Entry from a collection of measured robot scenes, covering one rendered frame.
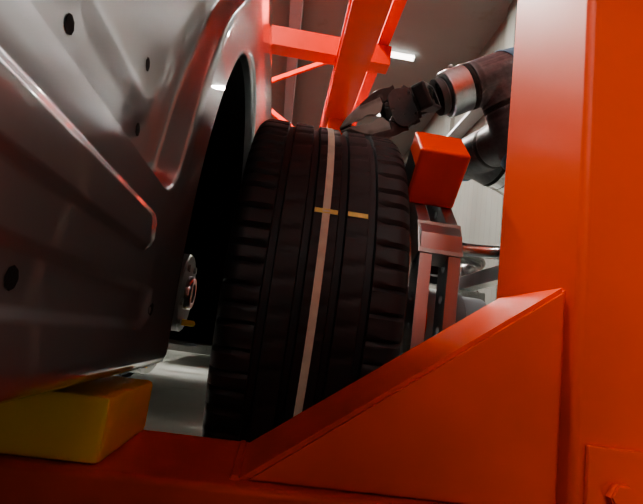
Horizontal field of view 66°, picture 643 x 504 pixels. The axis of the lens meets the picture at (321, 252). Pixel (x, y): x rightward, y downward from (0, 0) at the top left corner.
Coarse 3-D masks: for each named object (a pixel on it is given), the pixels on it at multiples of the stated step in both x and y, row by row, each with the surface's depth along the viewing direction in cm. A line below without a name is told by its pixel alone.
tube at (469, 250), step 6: (468, 246) 93; (474, 246) 93; (480, 246) 93; (486, 246) 93; (492, 246) 93; (498, 246) 92; (468, 252) 93; (474, 252) 93; (480, 252) 93; (486, 252) 93; (492, 252) 92; (498, 252) 92; (486, 258) 94; (492, 258) 93; (498, 258) 92
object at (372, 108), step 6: (372, 102) 92; (378, 102) 92; (360, 108) 92; (366, 108) 92; (372, 108) 92; (378, 108) 92; (354, 114) 92; (360, 114) 92; (366, 114) 92; (372, 114) 92; (378, 114) 94; (348, 120) 92; (354, 120) 92; (360, 120) 93; (342, 126) 92; (348, 126) 92
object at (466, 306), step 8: (408, 288) 92; (432, 296) 91; (432, 304) 89; (464, 304) 90; (472, 304) 92; (480, 304) 92; (432, 312) 88; (456, 312) 89; (464, 312) 89; (472, 312) 90; (432, 320) 88; (456, 320) 88; (432, 328) 88; (424, 336) 88; (400, 352) 89
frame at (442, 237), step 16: (416, 208) 75; (432, 208) 81; (448, 208) 76; (416, 224) 72; (432, 224) 71; (448, 224) 72; (416, 240) 70; (432, 240) 69; (448, 240) 70; (416, 256) 70; (432, 256) 69; (448, 256) 69; (416, 272) 69; (448, 272) 69; (416, 288) 68; (448, 288) 68; (416, 304) 68; (448, 304) 68; (416, 320) 67; (448, 320) 68; (416, 336) 67; (432, 336) 71
